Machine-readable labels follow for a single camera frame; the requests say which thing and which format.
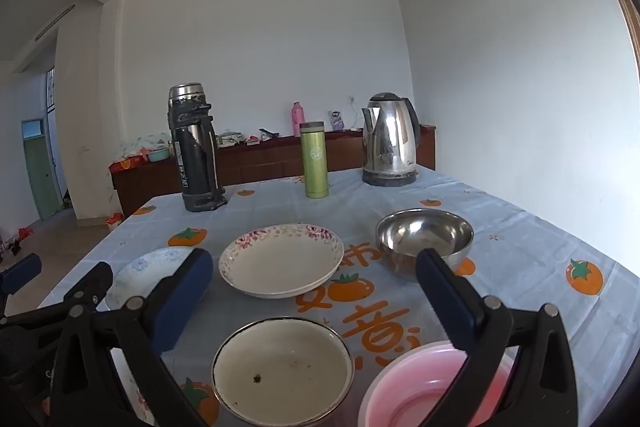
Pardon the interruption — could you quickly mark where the green thermos bottle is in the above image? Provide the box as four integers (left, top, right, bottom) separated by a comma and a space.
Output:
299, 121, 329, 198

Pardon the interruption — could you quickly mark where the black steel thermos flask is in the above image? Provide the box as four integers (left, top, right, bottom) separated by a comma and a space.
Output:
167, 82, 227, 212

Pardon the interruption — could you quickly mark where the dark red wooden sideboard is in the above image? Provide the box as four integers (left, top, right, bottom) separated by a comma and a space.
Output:
108, 123, 437, 218

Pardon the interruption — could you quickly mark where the stainless steel electric kettle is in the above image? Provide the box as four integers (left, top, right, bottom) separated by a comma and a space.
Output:
362, 92, 421, 186

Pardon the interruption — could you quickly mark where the white enamel bowl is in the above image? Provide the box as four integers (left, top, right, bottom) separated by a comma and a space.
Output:
212, 317, 355, 426

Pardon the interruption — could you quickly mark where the pink thermos on sideboard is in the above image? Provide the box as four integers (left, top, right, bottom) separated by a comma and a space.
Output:
291, 102, 305, 136

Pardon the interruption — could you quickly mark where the pink plastic bowl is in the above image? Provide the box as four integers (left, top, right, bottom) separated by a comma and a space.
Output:
357, 339, 516, 427

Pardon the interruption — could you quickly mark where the stainless steel bowl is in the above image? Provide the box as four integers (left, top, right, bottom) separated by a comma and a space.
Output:
375, 208, 475, 281

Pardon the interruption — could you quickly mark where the green door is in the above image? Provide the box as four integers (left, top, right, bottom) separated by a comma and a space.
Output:
21, 118, 63, 221

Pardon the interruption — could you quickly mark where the teal basin on sideboard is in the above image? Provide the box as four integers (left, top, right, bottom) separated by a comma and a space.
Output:
146, 147, 170, 162

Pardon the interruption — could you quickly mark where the blue persimmon tablecloth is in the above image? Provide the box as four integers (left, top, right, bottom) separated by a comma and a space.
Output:
48, 169, 639, 426

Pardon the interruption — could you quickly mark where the mesh food cover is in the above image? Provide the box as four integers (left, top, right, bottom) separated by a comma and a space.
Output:
118, 132, 171, 159

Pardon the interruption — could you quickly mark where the pink floral white plate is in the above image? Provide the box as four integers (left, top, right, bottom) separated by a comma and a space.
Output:
218, 223, 345, 299

